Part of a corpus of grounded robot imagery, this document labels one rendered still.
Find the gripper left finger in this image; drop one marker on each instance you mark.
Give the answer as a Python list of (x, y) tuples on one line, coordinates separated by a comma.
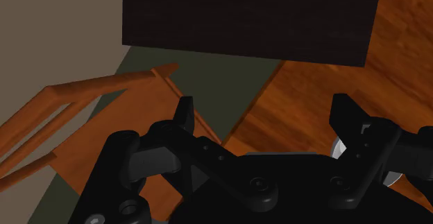
[(203, 152)]

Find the brown wooden table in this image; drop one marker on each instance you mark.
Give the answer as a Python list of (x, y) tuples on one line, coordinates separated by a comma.
[(304, 115)]

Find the white round object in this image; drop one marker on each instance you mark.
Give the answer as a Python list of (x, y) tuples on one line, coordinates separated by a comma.
[(338, 149)]

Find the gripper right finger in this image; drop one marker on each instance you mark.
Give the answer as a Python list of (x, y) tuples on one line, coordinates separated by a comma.
[(368, 149)]

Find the brown wooden chair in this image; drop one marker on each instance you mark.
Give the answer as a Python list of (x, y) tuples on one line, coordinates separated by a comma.
[(135, 108)]

